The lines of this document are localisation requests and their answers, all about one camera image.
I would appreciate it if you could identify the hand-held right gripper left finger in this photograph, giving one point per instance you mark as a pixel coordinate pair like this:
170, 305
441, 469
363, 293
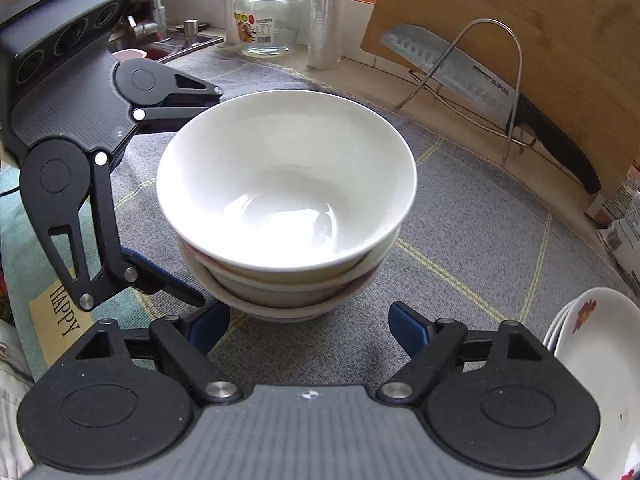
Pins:
207, 327

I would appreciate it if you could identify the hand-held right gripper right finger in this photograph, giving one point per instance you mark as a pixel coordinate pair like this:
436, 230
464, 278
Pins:
410, 327

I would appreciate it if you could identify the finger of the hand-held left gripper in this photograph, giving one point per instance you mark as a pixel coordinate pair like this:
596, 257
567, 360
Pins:
107, 220
190, 91

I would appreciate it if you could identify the white bowl pink flower print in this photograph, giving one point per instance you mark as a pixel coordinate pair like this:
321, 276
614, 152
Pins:
280, 314
280, 294
280, 160

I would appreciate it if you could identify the white plate fruit print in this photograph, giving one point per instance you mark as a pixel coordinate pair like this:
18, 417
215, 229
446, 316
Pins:
550, 335
600, 370

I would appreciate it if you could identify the steel sink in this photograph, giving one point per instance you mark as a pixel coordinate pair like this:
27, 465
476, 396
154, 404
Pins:
195, 45

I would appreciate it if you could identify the red plastic basin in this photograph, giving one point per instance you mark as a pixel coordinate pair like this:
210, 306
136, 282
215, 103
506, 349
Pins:
157, 50

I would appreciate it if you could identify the steel sink knob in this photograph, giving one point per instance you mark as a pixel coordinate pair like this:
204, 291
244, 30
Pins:
191, 30

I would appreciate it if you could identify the steel faucet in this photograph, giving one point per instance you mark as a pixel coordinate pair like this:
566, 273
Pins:
157, 5

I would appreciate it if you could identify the glass jar green lid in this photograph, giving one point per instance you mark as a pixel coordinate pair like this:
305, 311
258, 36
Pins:
267, 20

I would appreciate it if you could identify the grey and teal mat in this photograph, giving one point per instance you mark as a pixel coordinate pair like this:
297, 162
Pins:
475, 240

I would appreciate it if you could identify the stack of clear plastic cups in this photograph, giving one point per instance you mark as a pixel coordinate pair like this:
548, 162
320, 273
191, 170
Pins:
327, 15

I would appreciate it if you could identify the light cloth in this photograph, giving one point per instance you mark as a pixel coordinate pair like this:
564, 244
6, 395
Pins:
15, 400

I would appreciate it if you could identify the white food packet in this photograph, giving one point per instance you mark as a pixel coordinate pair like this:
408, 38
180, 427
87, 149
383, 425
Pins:
625, 240

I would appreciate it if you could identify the wooden cutting board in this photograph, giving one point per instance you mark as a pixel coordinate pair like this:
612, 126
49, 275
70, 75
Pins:
550, 35

